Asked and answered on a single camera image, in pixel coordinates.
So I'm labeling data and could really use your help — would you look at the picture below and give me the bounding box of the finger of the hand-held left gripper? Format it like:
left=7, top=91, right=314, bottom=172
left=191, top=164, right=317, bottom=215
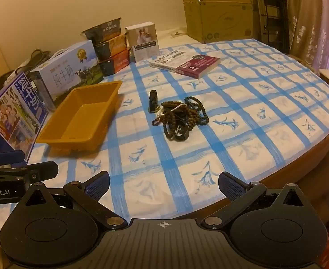
left=0, top=150, right=25, bottom=166
left=0, top=161, right=59, bottom=186

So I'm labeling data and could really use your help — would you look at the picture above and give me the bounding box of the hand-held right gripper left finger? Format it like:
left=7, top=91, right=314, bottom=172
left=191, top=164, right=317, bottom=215
left=17, top=171, right=128, bottom=229

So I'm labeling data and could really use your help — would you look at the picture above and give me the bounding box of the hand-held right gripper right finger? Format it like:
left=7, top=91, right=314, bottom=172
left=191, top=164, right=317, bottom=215
left=201, top=171, right=314, bottom=229

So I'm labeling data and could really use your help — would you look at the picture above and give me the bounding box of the yellow plastic tray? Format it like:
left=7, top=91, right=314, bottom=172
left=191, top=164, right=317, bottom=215
left=35, top=81, right=123, bottom=152

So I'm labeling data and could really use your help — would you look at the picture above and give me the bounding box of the dark bead necklace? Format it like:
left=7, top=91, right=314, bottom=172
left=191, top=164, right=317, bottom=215
left=183, top=96, right=210, bottom=126

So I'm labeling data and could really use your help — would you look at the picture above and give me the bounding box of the brown bead necklace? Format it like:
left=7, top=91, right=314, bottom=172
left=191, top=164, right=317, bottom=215
left=152, top=101, right=199, bottom=140

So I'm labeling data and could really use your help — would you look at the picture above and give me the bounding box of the dark blue milk carton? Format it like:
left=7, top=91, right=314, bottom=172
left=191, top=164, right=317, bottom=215
left=0, top=72, right=49, bottom=164

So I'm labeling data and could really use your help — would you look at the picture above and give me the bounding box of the blue checked tablecloth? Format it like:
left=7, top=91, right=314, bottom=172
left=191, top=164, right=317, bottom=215
left=0, top=38, right=329, bottom=236

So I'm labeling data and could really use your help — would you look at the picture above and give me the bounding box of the light blue milk carton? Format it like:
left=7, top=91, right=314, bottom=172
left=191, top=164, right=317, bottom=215
left=28, top=40, right=104, bottom=111

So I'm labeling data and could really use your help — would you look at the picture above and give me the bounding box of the white and maroon book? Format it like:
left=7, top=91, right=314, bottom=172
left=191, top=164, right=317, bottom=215
left=149, top=51, right=221, bottom=79

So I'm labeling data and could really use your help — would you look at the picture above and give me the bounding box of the red instant noodle bowl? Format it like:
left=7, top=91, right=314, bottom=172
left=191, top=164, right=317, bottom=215
left=99, top=48, right=131, bottom=77

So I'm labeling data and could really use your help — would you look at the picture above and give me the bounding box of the white printed box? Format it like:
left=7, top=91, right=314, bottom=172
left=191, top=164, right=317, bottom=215
left=125, top=22, right=161, bottom=63

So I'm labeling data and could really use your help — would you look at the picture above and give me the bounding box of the black instant noodle bowl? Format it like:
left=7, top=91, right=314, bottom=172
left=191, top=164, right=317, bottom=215
left=82, top=17, right=123, bottom=41

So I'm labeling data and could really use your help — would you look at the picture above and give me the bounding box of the large cardboard box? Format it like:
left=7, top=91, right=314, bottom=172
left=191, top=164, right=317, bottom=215
left=180, top=0, right=261, bottom=44

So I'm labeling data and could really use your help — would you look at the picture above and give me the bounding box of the black folding rack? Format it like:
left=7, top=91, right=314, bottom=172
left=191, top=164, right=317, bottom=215
left=254, top=0, right=291, bottom=54

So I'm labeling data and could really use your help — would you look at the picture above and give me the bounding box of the pink patterned curtain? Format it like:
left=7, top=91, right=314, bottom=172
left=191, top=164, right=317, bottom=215
left=282, top=0, right=329, bottom=72

